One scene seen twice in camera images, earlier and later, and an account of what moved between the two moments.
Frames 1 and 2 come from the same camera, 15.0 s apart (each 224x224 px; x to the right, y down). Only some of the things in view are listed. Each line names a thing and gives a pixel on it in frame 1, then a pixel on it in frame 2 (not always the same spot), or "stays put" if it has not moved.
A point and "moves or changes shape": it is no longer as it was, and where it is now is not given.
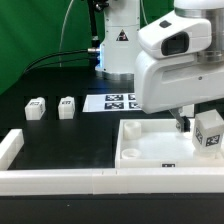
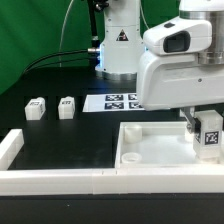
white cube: (66, 107) stays put
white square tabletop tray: (157, 143) stays put
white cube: (188, 111) stays put
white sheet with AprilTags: (110, 102) stays put
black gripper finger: (180, 120) → (194, 125)
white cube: (208, 133) moves or changes shape
